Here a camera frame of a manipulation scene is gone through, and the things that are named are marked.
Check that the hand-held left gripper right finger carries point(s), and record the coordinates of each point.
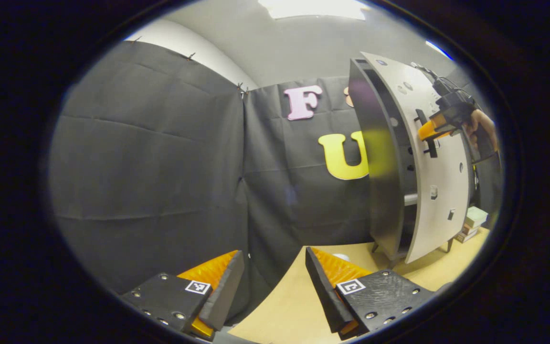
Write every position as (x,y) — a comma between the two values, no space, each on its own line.
(325,294)

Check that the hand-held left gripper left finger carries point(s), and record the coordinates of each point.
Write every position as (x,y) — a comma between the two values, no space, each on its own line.
(225,291)

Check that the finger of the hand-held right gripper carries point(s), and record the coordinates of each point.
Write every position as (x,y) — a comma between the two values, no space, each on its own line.
(428,130)

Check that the light grey cabinet door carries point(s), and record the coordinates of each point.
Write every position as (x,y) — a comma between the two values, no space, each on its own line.
(442,200)

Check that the dark grey cabinet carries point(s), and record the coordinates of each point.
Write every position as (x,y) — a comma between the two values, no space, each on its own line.
(380,191)

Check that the white ceramic cup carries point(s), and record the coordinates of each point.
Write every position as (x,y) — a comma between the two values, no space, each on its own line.
(341,257)

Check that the green book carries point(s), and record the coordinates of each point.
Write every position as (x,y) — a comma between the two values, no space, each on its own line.
(476,216)

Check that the brown book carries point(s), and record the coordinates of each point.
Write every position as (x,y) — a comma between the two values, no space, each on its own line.
(469,230)

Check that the grey book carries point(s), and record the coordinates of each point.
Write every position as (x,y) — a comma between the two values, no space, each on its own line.
(464,237)

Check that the black backdrop cloth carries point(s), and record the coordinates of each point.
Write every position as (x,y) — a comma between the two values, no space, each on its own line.
(151,167)

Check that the large ceiling light panel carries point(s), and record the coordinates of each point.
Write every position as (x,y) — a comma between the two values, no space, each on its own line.
(313,8)

